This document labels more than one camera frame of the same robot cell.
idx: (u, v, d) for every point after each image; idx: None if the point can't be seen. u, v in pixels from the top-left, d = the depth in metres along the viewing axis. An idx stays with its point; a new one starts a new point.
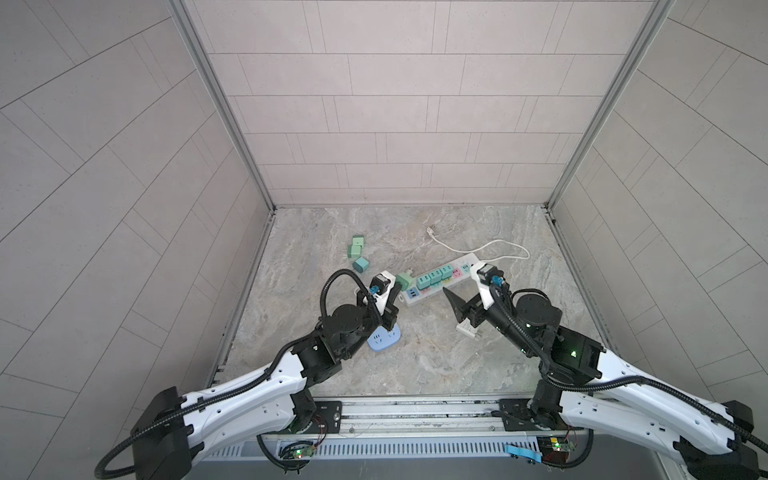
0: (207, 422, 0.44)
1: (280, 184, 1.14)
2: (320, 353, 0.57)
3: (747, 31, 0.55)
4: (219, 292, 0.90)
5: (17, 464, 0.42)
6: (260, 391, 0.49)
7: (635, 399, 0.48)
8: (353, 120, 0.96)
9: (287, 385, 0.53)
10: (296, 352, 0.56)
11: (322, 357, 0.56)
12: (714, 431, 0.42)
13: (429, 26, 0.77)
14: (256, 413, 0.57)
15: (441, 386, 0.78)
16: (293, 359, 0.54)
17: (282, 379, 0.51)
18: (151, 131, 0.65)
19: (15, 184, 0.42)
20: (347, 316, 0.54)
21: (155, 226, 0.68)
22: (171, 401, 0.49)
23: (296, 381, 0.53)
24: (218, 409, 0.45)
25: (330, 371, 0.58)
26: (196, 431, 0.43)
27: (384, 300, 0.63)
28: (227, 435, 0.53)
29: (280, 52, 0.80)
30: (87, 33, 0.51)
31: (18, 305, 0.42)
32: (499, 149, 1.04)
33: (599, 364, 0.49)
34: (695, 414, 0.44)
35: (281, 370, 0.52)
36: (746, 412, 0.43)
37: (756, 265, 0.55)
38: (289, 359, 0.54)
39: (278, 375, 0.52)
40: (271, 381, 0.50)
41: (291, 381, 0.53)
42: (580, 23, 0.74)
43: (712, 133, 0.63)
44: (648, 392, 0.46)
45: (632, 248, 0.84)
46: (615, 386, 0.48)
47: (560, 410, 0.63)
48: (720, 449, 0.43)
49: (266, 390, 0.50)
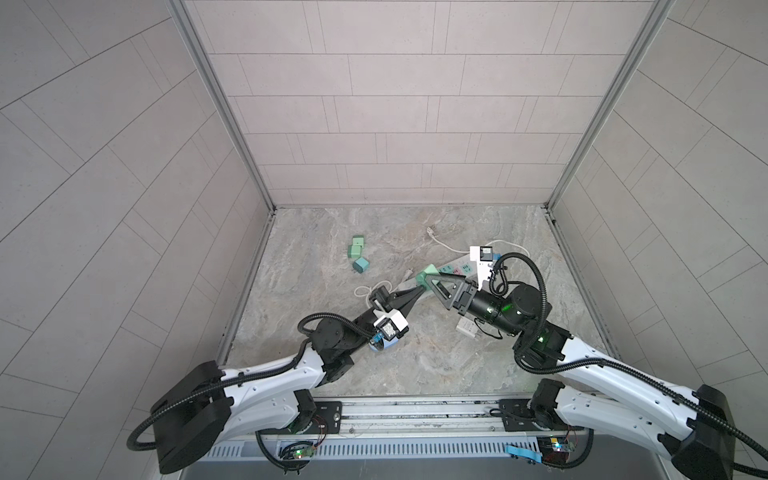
0: (246, 397, 0.47)
1: (280, 184, 1.14)
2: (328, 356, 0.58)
3: (746, 31, 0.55)
4: (219, 292, 0.90)
5: (17, 464, 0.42)
6: (288, 377, 0.52)
7: (603, 381, 0.50)
8: (353, 120, 0.96)
9: (309, 376, 0.56)
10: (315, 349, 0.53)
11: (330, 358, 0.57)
12: (674, 411, 0.43)
13: (429, 26, 0.77)
14: (265, 404, 0.57)
15: (441, 386, 0.78)
16: (314, 353, 0.54)
17: (306, 369, 0.55)
18: (151, 131, 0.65)
19: (16, 184, 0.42)
20: (329, 331, 0.53)
21: (155, 226, 0.68)
22: (211, 373, 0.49)
23: (317, 375, 0.57)
24: (255, 386, 0.47)
25: (343, 368, 0.61)
26: (236, 404, 0.45)
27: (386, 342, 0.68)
28: (242, 421, 0.53)
29: (280, 52, 0.80)
30: (87, 33, 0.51)
31: (18, 306, 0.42)
32: (499, 149, 1.04)
33: (564, 347, 0.53)
34: (656, 394, 0.45)
35: (306, 362, 0.56)
36: (717, 397, 0.42)
37: (755, 265, 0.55)
38: (311, 352, 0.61)
39: (303, 365, 0.55)
40: (297, 370, 0.54)
41: (312, 374, 0.56)
42: (581, 22, 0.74)
43: (712, 134, 0.63)
44: (611, 374, 0.48)
45: (632, 248, 0.84)
46: (575, 367, 0.52)
47: (556, 406, 0.64)
48: (683, 430, 0.43)
49: (291, 379, 0.53)
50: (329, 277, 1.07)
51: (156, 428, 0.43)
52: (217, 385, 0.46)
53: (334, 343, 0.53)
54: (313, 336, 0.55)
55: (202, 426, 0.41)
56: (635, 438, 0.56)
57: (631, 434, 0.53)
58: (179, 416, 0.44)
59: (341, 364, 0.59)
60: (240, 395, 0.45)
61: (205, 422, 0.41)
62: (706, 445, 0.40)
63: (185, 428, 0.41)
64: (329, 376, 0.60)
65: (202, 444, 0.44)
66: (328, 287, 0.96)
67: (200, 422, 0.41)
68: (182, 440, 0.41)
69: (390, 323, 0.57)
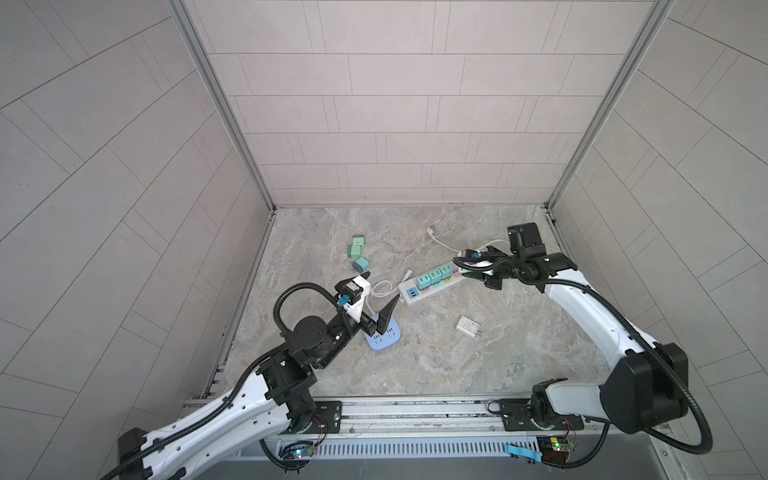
0: (168, 461, 0.44)
1: (280, 184, 1.14)
2: (289, 369, 0.53)
3: (747, 31, 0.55)
4: (219, 292, 0.90)
5: (17, 464, 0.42)
6: (224, 420, 0.48)
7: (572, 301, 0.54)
8: (353, 120, 0.96)
9: (252, 410, 0.51)
10: (262, 371, 0.53)
11: (292, 372, 0.53)
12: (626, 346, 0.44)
13: (429, 26, 0.77)
14: (247, 425, 0.58)
15: (441, 386, 0.78)
16: (257, 380, 0.52)
17: (244, 405, 0.49)
18: (151, 131, 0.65)
19: (15, 183, 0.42)
20: (309, 331, 0.49)
21: (155, 226, 0.68)
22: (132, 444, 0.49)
23: (262, 404, 0.51)
24: (178, 446, 0.45)
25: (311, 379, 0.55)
26: (156, 471, 0.43)
27: (359, 309, 0.58)
28: (211, 456, 0.54)
29: (279, 52, 0.80)
30: (86, 32, 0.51)
31: (19, 305, 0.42)
32: (500, 149, 1.03)
33: (563, 270, 0.57)
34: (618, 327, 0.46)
35: (244, 392, 0.50)
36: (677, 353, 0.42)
37: (755, 265, 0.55)
38: (254, 378, 0.52)
39: (240, 400, 0.49)
40: (234, 408, 0.49)
41: (256, 407, 0.51)
42: (580, 22, 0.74)
43: (712, 133, 0.63)
44: (587, 300, 0.51)
45: (633, 248, 0.83)
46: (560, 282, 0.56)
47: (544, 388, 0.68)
48: None
49: (231, 418, 0.49)
50: (329, 278, 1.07)
51: None
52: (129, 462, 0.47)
53: (316, 340, 0.49)
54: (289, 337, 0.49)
55: None
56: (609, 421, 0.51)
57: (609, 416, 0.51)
58: None
59: (310, 377, 0.54)
60: (159, 463, 0.43)
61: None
62: (633, 370, 0.41)
63: None
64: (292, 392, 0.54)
65: None
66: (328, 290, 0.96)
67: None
68: None
69: (353, 278, 0.62)
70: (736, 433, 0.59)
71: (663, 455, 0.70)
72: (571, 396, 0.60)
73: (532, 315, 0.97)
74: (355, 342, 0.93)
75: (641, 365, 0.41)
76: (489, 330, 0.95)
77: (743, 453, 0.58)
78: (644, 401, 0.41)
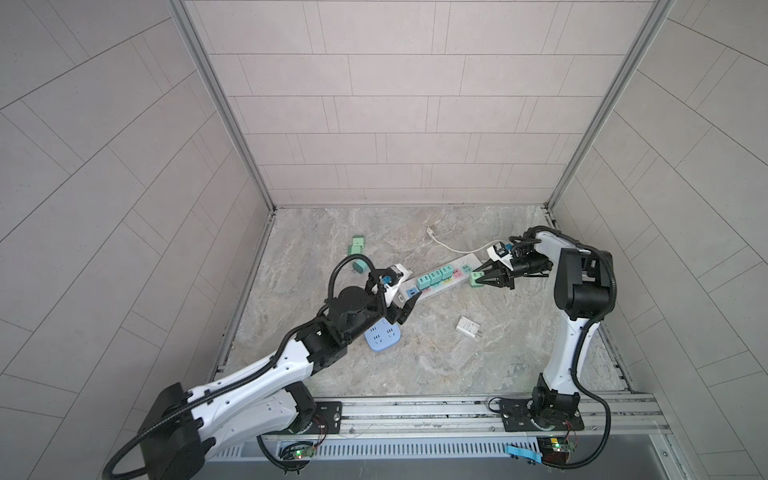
0: (218, 414, 0.44)
1: (280, 184, 1.14)
2: (323, 338, 0.56)
3: (747, 31, 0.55)
4: (219, 292, 0.90)
5: (18, 465, 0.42)
6: (268, 380, 0.49)
7: (540, 246, 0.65)
8: (353, 120, 0.96)
9: (295, 372, 0.53)
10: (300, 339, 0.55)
11: (326, 342, 0.56)
12: None
13: (429, 26, 0.77)
14: (262, 408, 0.57)
15: (441, 386, 0.78)
16: (296, 346, 0.54)
17: (289, 366, 0.51)
18: (151, 131, 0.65)
19: (16, 184, 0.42)
20: (353, 296, 0.55)
21: (156, 226, 0.68)
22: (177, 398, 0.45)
23: (304, 367, 0.53)
24: (227, 400, 0.44)
25: (341, 352, 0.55)
26: (206, 424, 0.42)
27: (394, 292, 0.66)
28: (236, 431, 0.52)
29: (279, 52, 0.80)
30: (87, 32, 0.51)
31: (19, 305, 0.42)
32: (500, 149, 1.03)
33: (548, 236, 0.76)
34: None
35: (286, 355, 0.52)
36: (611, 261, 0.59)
37: (755, 265, 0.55)
38: (293, 344, 0.54)
39: (284, 361, 0.51)
40: (278, 368, 0.50)
41: (300, 368, 0.53)
42: (580, 22, 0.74)
43: (712, 134, 0.63)
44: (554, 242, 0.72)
45: (633, 248, 0.83)
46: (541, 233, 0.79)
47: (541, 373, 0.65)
48: None
49: (276, 378, 0.50)
50: (329, 278, 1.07)
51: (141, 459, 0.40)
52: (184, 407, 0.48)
53: (360, 305, 0.54)
54: (333, 301, 0.54)
55: (172, 452, 0.39)
56: (579, 338, 0.61)
57: (576, 333, 0.61)
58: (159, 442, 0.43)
59: (343, 348, 0.58)
60: (210, 415, 0.42)
61: (173, 449, 0.39)
62: (568, 254, 0.60)
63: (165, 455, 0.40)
64: (324, 361, 0.56)
65: (191, 457, 0.43)
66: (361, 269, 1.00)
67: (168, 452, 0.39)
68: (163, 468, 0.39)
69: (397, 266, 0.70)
70: (736, 433, 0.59)
71: (663, 455, 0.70)
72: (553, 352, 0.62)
73: (532, 315, 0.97)
74: (356, 342, 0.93)
75: (575, 256, 0.59)
76: (489, 331, 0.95)
77: (744, 454, 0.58)
78: (574, 277, 0.59)
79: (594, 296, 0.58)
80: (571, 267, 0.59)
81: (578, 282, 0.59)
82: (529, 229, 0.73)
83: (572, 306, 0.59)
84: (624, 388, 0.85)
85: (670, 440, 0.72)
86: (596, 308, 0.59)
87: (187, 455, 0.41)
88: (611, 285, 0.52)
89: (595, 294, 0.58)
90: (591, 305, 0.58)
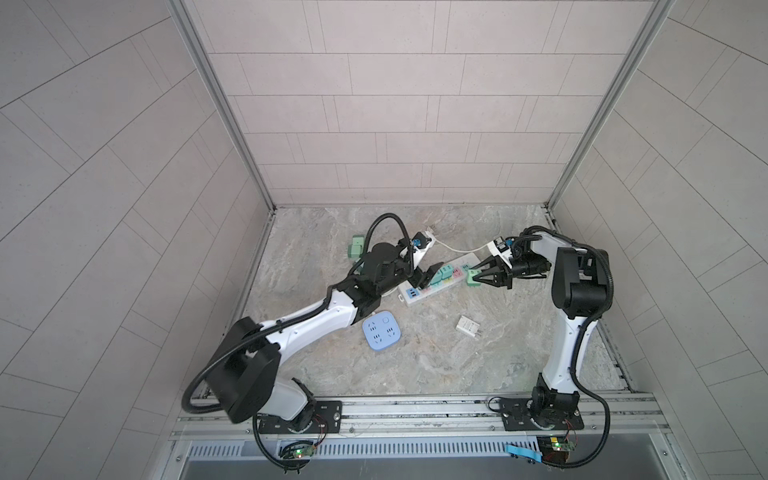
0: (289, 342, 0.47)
1: (280, 184, 1.14)
2: (360, 290, 0.62)
3: (747, 31, 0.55)
4: (219, 292, 0.90)
5: (18, 464, 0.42)
6: (323, 318, 0.53)
7: (538, 244, 0.79)
8: (353, 120, 0.96)
9: (343, 314, 0.57)
10: (342, 289, 0.60)
11: (363, 292, 0.62)
12: None
13: (429, 26, 0.77)
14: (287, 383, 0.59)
15: (441, 386, 0.78)
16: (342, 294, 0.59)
17: (338, 308, 0.56)
18: (151, 130, 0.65)
19: (15, 183, 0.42)
20: (384, 252, 0.61)
21: (155, 226, 0.68)
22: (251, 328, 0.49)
23: (350, 311, 0.58)
24: (295, 331, 0.48)
25: (374, 303, 0.63)
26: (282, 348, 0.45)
27: (421, 255, 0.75)
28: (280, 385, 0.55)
29: (279, 52, 0.80)
30: (87, 31, 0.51)
31: (18, 305, 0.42)
32: (500, 149, 1.03)
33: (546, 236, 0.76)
34: None
35: (335, 301, 0.57)
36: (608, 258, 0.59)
37: (755, 264, 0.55)
38: (339, 292, 0.59)
39: (333, 305, 0.56)
40: (330, 309, 0.55)
41: (347, 311, 0.57)
42: (581, 22, 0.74)
43: (712, 134, 0.63)
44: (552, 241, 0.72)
45: (632, 248, 0.84)
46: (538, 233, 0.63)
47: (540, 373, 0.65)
48: None
49: (328, 318, 0.54)
50: (329, 277, 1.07)
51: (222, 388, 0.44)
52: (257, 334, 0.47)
53: (390, 258, 0.60)
54: (368, 258, 0.59)
55: (259, 369, 0.42)
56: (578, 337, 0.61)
57: (575, 332, 0.61)
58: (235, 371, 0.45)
59: (376, 298, 0.62)
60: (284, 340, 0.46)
61: (259, 367, 0.42)
62: (564, 253, 0.61)
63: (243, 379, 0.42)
64: (362, 311, 0.61)
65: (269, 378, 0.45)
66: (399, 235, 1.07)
67: (255, 367, 0.42)
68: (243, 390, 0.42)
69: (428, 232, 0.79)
70: (735, 433, 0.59)
71: (663, 455, 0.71)
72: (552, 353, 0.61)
73: (531, 315, 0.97)
74: (356, 342, 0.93)
75: (571, 254, 0.60)
76: (489, 331, 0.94)
77: (744, 453, 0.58)
78: (571, 275, 0.59)
79: (591, 294, 0.58)
80: (568, 266, 0.59)
81: (575, 281, 0.59)
82: (527, 228, 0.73)
83: (569, 305, 0.59)
84: (624, 387, 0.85)
85: (670, 439, 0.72)
86: (594, 306, 0.59)
87: (269, 373, 0.44)
88: (608, 283, 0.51)
89: (592, 292, 0.58)
90: (589, 304, 0.59)
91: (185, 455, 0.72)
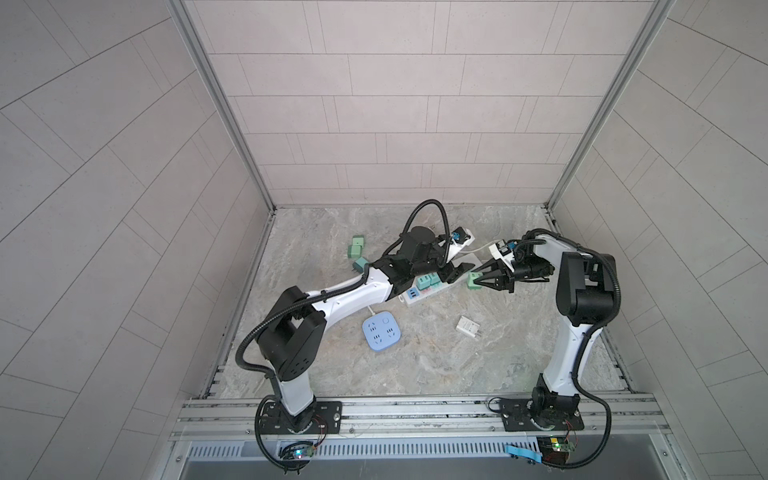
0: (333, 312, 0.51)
1: (280, 184, 1.14)
2: (395, 269, 0.64)
3: (747, 31, 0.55)
4: (219, 292, 0.90)
5: (18, 465, 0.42)
6: (363, 292, 0.56)
7: (541, 248, 0.77)
8: (353, 120, 0.96)
9: (380, 290, 0.60)
10: (378, 266, 0.63)
11: (398, 271, 0.64)
12: None
13: (429, 26, 0.77)
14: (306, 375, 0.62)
15: (441, 386, 0.78)
16: (378, 271, 0.62)
17: (376, 283, 0.59)
18: (151, 131, 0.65)
19: (16, 184, 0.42)
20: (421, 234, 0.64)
21: (156, 226, 0.68)
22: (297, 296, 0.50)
23: (387, 287, 0.61)
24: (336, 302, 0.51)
25: (409, 284, 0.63)
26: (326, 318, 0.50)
27: (458, 251, 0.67)
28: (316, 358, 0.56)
29: (279, 52, 0.80)
30: (87, 32, 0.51)
31: (18, 305, 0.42)
32: (500, 149, 1.03)
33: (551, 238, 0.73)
34: None
35: (372, 277, 0.59)
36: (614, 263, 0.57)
37: (755, 265, 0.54)
38: (375, 270, 0.62)
39: (372, 281, 0.59)
40: (368, 284, 0.58)
41: (384, 287, 0.61)
42: (580, 22, 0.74)
43: (712, 134, 0.63)
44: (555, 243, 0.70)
45: (632, 248, 0.84)
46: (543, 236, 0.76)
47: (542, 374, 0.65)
48: None
49: (367, 292, 0.57)
50: (329, 277, 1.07)
51: (269, 350, 0.48)
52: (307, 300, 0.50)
53: (431, 240, 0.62)
54: (407, 236, 0.63)
55: (307, 333, 0.45)
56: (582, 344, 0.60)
57: (579, 339, 0.60)
58: (282, 334, 0.49)
59: (411, 279, 0.67)
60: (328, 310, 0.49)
61: (308, 330, 0.46)
62: (570, 258, 0.58)
63: (293, 342, 0.46)
64: (396, 290, 0.65)
65: (314, 344, 0.49)
66: (431, 214, 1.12)
67: (303, 331, 0.46)
68: (291, 352, 0.46)
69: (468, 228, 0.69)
70: (735, 433, 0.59)
71: (663, 455, 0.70)
72: (556, 356, 0.67)
73: (532, 315, 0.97)
74: (356, 342, 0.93)
75: (578, 259, 0.58)
76: (489, 331, 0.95)
77: (744, 454, 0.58)
78: (577, 281, 0.57)
79: (597, 300, 0.56)
80: (574, 271, 0.57)
81: (581, 287, 0.57)
82: (528, 232, 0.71)
83: (575, 312, 0.57)
84: (624, 387, 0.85)
85: (670, 440, 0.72)
86: (600, 313, 0.57)
87: (316, 338, 0.48)
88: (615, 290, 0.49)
89: (598, 299, 0.56)
90: (595, 311, 0.57)
91: (185, 455, 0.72)
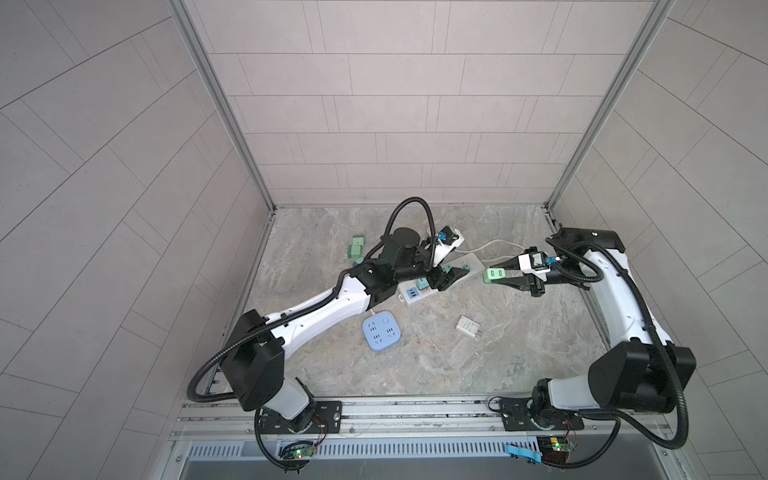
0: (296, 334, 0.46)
1: (280, 184, 1.14)
2: (375, 275, 0.59)
3: (747, 31, 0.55)
4: (218, 292, 0.89)
5: (17, 464, 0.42)
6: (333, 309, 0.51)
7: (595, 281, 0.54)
8: (353, 120, 0.96)
9: (354, 302, 0.54)
10: (355, 275, 0.57)
11: (379, 277, 0.59)
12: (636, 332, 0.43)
13: (429, 26, 0.77)
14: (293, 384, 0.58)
15: (441, 386, 0.78)
16: (354, 280, 0.56)
17: (349, 297, 0.53)
18: (151, 131, 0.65)
19: (15, 184, 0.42)
20: (405, 237, 0.58)
21: (155, 226, 0.68)
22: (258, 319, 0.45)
23: (362, 299, 0.55)
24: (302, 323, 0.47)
25: (390, 291, 0.60)
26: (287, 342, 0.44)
27: (446, 251, 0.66)
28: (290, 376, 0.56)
29: (279, 51, 0.80)
30: (87, 32, 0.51)
31: (17, 304, 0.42)
32: (500, 149, 1.03)
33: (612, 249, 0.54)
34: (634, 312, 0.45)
35: (348, 288, 0.54)
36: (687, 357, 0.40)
37: (755, 265, 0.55)
38: (351, 280, 0.56)
39: (344, 293, 0.53)
40: (339, 299, 0.52)
41: (359, 298, 0.54)
42: (581, 22, 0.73)
43: (712, 134, 0.63)
44: (616, 283, 0.49)
45: (633, 248, 0.83)
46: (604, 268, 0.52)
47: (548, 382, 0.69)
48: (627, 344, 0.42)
49: (336, 308, 0.51)
50: (329, 277, 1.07)
51: (232, 378, 0.45)
52: (264, 328, 0.47)
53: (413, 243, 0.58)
54: (388, 239, 0.57)
55: (261, 364, 0.42)
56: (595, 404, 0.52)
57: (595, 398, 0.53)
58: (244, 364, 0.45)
59: (393, 285, 0.60)
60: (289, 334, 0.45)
61: (263, 363, 0.41)
62: (628, 352, 0.41)
63: (250, 373, 0.43)
64: (378, 297, 0.58)
65: (274, 375, 0.45)
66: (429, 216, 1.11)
67: (259, 364, 0.42)
68: (250, 385, 0.42)
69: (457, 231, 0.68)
70: (736, 433, 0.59)
71: (663, 455, 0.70)
72: (567, 385, 0.61)
73: (532, 315, 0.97)
74: (355, 342, 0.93)
75: (639, 354, 0.41)
76: (489, 331, 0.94)
77: (744, 453, 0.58)
78: (627, 380, 0.42)
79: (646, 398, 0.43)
80: (630, 372, 0.42)
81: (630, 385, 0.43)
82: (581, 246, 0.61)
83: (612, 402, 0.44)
84: None
85: None
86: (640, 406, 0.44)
87: (275, 366, 0.44)
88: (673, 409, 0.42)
89: (649, 396, 0.43)
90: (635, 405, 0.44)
91: (185, 455, 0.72)
